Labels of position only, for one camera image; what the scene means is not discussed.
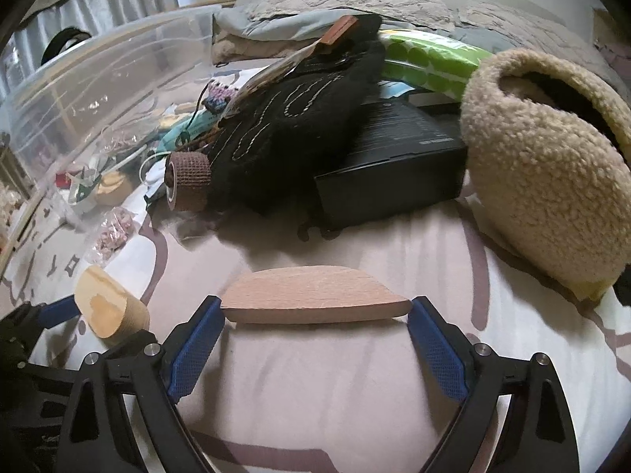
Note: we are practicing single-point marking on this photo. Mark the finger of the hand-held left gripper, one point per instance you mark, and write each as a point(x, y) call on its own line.
point(59, 311)

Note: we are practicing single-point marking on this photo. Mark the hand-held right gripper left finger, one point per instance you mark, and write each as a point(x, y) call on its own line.
point(194, 350)

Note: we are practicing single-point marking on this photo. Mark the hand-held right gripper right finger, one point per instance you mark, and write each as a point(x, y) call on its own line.
point(438, 350)

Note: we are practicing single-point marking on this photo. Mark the pale rounded wooden block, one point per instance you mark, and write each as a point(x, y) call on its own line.
point(106, 305)

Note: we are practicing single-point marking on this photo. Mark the clear bag of pink beads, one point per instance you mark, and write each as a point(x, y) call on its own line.
point(113, 231)

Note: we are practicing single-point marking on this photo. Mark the half-moon wooden block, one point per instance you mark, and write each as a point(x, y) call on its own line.
point(315, 295)

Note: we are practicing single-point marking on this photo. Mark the brown bandage roll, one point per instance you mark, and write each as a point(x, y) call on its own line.
point(190, 182)

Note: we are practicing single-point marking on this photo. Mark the clear plastic storage bin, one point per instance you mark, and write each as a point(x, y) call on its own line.
point(98, 74)

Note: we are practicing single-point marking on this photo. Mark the printed bed sheet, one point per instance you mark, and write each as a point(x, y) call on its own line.
point(345, 404)

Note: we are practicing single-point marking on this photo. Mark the clear drawer cabinet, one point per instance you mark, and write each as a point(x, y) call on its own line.
point(12, 202)

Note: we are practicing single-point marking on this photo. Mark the round wooden box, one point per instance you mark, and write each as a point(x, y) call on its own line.
point(111, 189)

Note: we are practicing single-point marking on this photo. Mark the black cardboard box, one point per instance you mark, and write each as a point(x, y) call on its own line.
point(394, 167)

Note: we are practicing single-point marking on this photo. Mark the beige fleece earmuffs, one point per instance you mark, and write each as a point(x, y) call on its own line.
point(532, 182)

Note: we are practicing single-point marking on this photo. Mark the teal cloth pouch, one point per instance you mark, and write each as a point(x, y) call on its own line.
point(182, 130)

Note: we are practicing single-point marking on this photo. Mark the black knit glove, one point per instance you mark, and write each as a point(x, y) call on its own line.
point(286, 123)

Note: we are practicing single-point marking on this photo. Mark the thin black box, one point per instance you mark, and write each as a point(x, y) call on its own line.
point(436, 97)

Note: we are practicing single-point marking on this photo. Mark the purple knitted pouch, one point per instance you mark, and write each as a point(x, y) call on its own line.
point(219, 96)

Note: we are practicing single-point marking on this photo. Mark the light blue printed card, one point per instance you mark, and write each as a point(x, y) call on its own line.
point(392, 91)

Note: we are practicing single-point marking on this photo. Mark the black headband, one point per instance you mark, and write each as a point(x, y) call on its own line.
point(64, 34)

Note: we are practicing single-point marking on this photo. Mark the green dotted packet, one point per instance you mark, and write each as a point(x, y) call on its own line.
point(429, 66)

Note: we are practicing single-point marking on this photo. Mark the beige folded blanket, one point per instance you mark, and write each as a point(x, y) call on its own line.
point(246, 49)

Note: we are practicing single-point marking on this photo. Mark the clear packet with brown header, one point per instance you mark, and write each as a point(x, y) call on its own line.
point(340, 29)

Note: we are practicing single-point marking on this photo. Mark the grey textured pillow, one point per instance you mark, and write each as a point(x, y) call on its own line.
point(517, 19)
point(345, 2)

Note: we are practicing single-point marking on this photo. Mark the pink quilt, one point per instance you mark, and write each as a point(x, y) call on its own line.
point(616, 54)

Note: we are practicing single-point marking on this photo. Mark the wooden bed rail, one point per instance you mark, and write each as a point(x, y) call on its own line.
point(207, 3)

